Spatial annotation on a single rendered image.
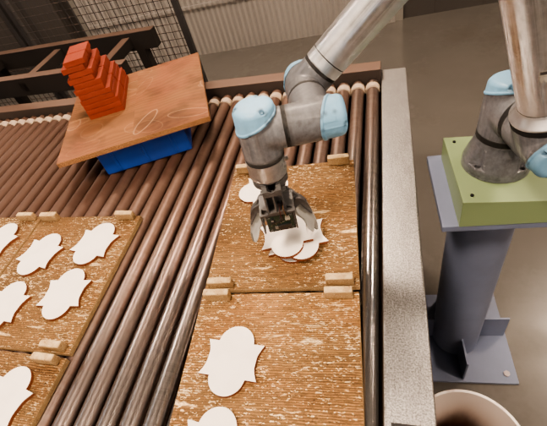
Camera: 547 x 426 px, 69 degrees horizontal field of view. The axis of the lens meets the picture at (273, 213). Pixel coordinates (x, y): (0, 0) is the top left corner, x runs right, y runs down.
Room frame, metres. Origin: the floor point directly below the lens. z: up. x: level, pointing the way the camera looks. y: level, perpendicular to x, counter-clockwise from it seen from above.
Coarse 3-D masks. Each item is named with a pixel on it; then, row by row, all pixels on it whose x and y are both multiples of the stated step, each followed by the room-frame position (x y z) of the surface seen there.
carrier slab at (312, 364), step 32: (224, 320) 0.47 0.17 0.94; (256, 320) 0.44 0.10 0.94; (288, 320) 0.42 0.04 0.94; (320, 320) 0.40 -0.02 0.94; (352, 320) 0.38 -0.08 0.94; (192, 352) 0.42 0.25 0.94; (288, 352) 0.35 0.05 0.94; (320, 352) 0.33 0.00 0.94; (352, 352) 0.31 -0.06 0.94; (192, 384) 0.35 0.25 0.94; (256, 384) 0.31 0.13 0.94; (288, 384) 0.30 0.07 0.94; (320, 384) 0.28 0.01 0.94; (352, 384) 0.26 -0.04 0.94; (192, 416) 0.29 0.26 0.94; (256, 416) 0.26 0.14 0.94; (288, 416) 0.24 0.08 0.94; (320, 416) 0.23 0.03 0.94; (352, 416) 0.21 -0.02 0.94
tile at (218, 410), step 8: (216, 408) 0.29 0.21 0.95; (224, 408) 0.29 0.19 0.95; (208, 416) 0.28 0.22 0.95; (216, 416) 0.28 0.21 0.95; (224, 416) 0.27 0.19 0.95; (232, 416) 0.27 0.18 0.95; (192, 424) 0.28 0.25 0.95; (200, 424) 0.27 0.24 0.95; (208, 424) 0.27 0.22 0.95; (216, 424) 0.26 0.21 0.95; (224, 424) 0.26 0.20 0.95; (232, 424) 0.25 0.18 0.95
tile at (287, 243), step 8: (304, 224) 0.62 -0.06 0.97; (264, 232) 0.64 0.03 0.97; (272, 232) 0.63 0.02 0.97; (280, 232) 0.62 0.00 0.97; (288, 232) 0.61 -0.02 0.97; (296, 232) 0.61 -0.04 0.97; (304, 232) 0.60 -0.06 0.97; (272, 240) 0.61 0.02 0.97; (280, 240) 0.60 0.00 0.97; (288, 240) 0.59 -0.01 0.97; (296, 240) 0.58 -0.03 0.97; (304, 240) 0.58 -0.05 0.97; (312, 240) 0.58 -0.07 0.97; (264, 248) 0.59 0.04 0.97; (272, 248) 0.58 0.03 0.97; (280, 248) 0.58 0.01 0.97; (288, 248) 0.57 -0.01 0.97; (296, 248) 0.56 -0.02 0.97; (280, 256) 0.56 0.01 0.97; (288, 256) 0.55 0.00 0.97
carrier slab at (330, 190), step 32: (352, 160) 0.83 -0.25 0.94; (320, 192) 0.75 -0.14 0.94; (352, 192) 0.71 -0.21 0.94; (224, 224) 0.74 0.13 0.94; (352, 224) 0.61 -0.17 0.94; (224, 256) 0.64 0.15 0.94; (256, 256) 0.61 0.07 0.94; (320, 256) 0.55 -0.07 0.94; (352, 256) 0.52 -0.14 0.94; (256, 288) 0.52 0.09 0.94; (288, 288) 0.49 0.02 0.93; (320, 288) 0.47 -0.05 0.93
